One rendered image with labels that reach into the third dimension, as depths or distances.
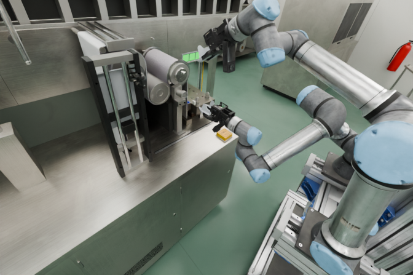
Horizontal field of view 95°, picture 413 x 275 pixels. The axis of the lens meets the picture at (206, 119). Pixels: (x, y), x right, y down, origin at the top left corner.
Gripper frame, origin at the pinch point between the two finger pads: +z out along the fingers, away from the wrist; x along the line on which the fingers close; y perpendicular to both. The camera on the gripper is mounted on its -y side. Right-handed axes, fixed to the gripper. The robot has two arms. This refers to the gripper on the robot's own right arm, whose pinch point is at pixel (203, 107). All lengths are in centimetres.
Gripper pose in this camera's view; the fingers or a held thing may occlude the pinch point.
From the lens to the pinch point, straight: 104.0
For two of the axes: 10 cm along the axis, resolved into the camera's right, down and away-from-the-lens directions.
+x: -7.2, 3.7, -5.9
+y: 0.8, -8.0, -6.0
